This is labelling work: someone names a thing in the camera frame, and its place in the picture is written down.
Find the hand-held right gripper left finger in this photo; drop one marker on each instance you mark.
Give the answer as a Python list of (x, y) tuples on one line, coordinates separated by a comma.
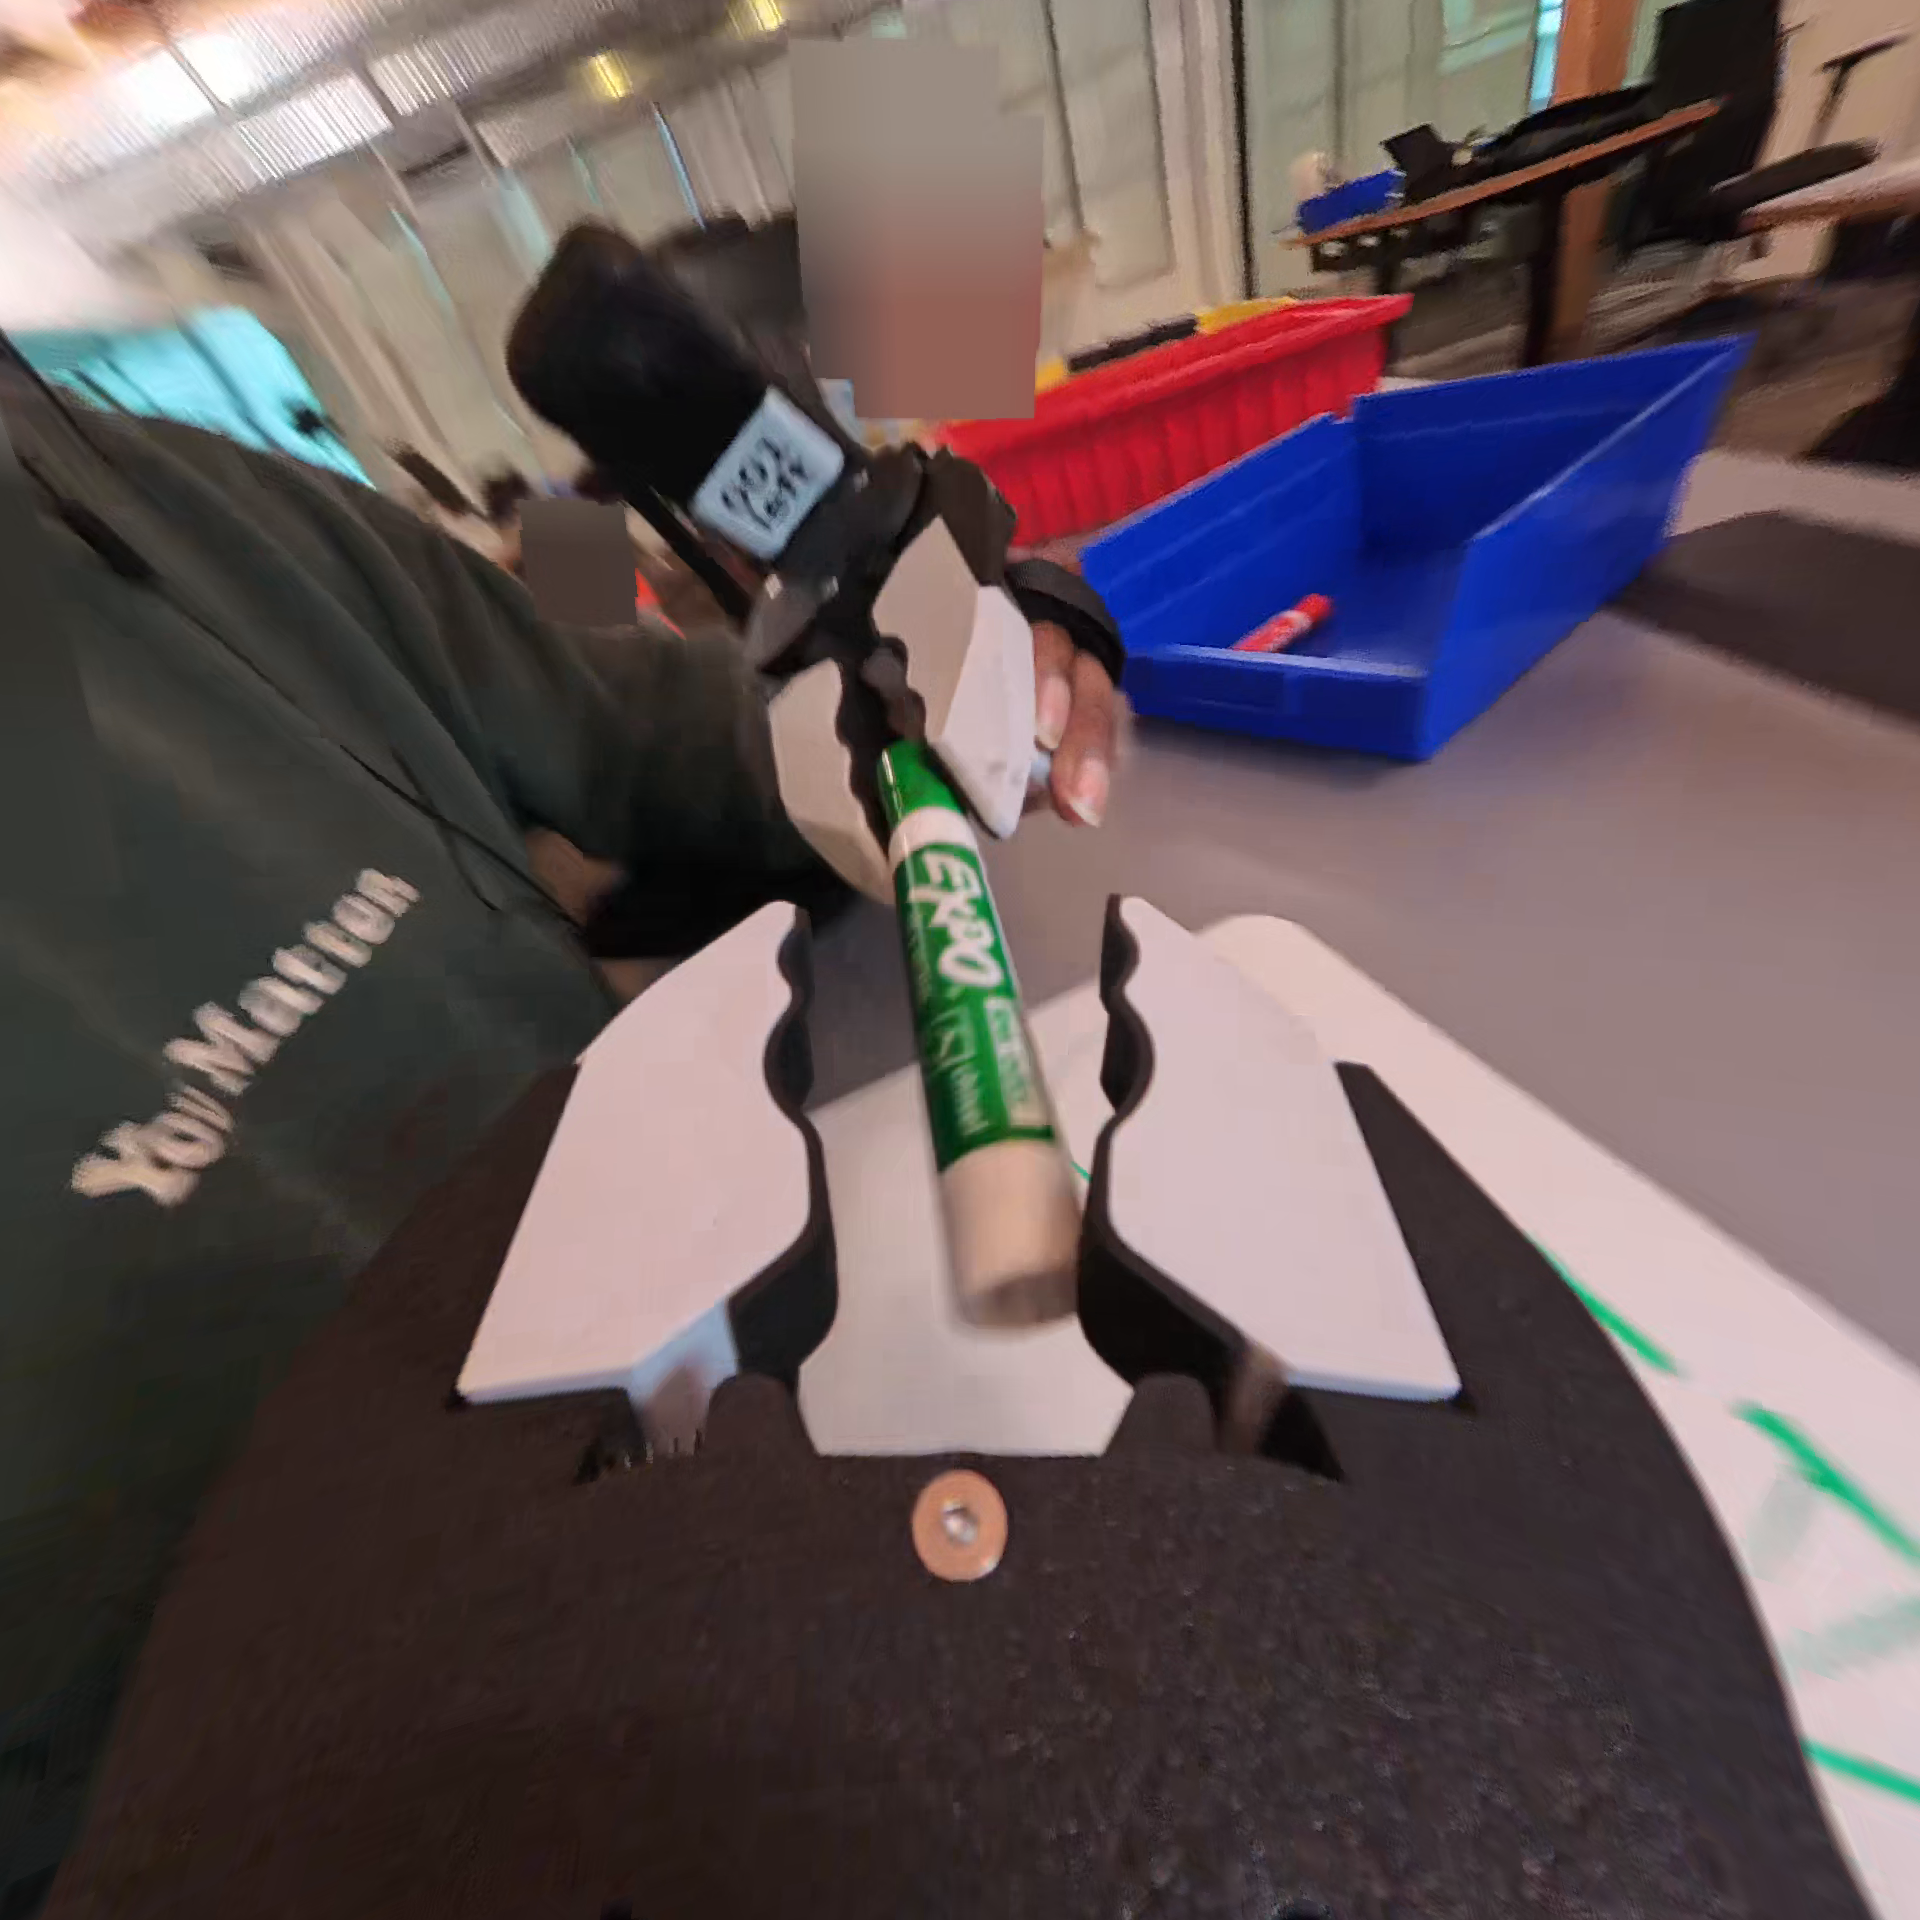
[(645, 1200)]

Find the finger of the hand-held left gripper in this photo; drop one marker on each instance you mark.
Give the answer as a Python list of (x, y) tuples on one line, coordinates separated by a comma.
[(967, 676), (817, 788)]

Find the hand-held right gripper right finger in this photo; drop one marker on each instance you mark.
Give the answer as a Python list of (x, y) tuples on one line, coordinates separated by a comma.
[(1276, 1200)]

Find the green dry-erase marker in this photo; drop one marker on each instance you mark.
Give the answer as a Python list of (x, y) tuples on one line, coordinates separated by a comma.
[(967, 1052)]

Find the red dry-erase marker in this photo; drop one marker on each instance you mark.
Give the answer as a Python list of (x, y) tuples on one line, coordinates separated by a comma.
[(1283, 624)]

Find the white whiteboard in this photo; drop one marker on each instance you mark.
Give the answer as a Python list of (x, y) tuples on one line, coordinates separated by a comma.
[(1680, 1351)]

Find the blue plastic bin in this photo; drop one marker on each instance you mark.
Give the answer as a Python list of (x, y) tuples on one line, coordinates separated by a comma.
[(1501, 510)]

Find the person's left forearm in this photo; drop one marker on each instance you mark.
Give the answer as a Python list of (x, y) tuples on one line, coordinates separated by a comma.
[(691, 796)]

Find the person's left hand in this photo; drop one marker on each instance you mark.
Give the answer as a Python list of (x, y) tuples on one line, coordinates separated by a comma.
[(1076, 736)]

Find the red plastic bin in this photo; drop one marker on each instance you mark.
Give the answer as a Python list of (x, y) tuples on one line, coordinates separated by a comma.
[(1201, 406)]

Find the green sweatshirt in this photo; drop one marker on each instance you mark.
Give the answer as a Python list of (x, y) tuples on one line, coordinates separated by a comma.
[(271, 902)]

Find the wooden desk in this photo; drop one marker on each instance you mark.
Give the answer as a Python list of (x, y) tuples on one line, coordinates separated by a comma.
[(1561, 151)]

